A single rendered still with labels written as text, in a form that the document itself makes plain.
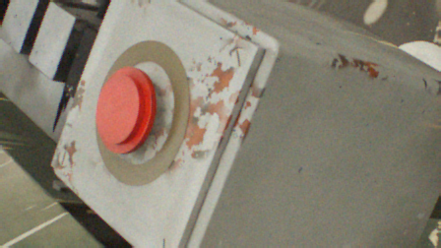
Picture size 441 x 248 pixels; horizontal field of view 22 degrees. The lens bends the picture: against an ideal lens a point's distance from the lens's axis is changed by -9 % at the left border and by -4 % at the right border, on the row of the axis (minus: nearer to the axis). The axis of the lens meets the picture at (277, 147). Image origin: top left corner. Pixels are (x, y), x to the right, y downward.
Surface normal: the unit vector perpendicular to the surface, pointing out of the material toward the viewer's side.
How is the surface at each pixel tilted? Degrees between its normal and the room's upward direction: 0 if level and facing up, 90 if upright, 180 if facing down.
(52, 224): 58
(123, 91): 0
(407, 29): 0
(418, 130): 90
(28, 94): 0
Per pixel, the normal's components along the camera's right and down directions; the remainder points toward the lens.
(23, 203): -0.04, -0.81
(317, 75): 0.65, 0.43
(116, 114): -0.66, -0.10
